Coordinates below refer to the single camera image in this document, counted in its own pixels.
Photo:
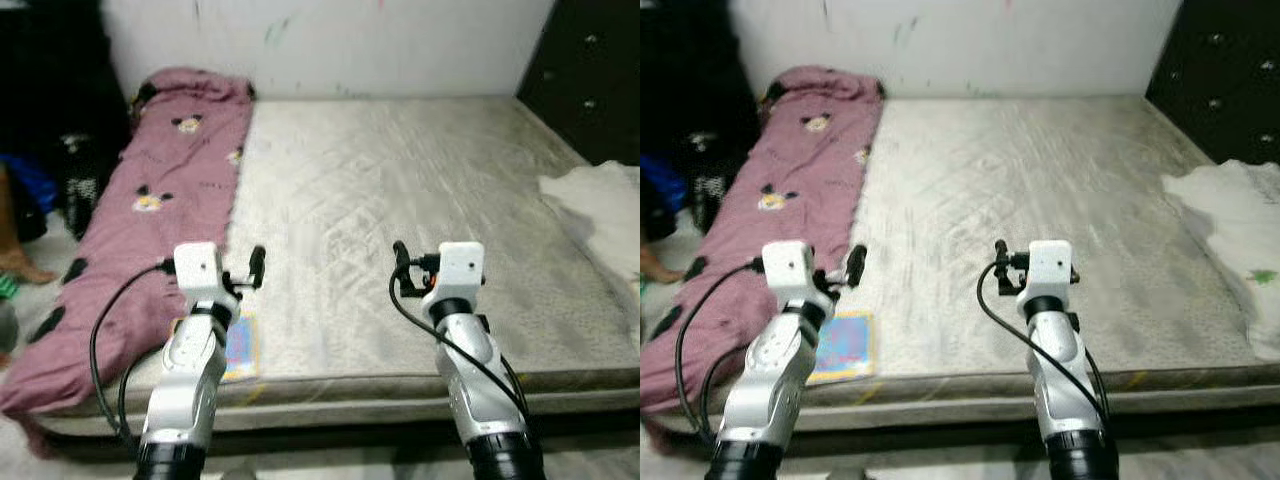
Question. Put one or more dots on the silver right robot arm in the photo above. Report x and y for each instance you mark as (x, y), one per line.
(475, 380)
(1065, 380)

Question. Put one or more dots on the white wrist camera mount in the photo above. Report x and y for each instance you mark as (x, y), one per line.
(197, 265)
(460, 265)
(1050, 265)
(785, 265)

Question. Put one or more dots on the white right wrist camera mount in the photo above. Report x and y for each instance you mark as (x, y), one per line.
(460, 265)
(1050, 265)

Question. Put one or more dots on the person in grey shorts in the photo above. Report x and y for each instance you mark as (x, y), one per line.
(660, 270)

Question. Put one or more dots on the pink cartoon mouse blanket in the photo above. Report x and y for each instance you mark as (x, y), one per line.
(800, 180)
(170, 180)

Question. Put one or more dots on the blue bag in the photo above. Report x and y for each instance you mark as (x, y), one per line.
(662, 185)
(35, 185)

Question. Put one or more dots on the colourful children's board book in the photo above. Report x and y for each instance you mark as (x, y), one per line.
(850, 350)
(242, 350)

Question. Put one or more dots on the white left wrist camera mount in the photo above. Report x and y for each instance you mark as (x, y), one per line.
(197, 265)
(785, 265)

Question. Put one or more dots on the black bag white lettering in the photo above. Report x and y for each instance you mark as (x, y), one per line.
(80, 190)
(712, 190)

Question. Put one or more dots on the green plastic stool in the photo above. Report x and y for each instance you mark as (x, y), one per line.
(6, 288)

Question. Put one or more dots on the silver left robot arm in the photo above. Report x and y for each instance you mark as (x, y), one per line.
(765, 390)
(185, 390)

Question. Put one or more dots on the black tufted studded headboard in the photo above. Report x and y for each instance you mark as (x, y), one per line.
(1220, 70)
(590, 70)

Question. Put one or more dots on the black bag heap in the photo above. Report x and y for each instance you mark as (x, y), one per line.
(50, 70)

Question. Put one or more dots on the cream white pillow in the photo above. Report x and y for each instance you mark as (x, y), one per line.
(600, 205)
(1230, 230)

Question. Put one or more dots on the quilted white grey mattress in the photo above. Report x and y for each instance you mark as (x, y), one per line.
(400, 200)
(1020, 200)

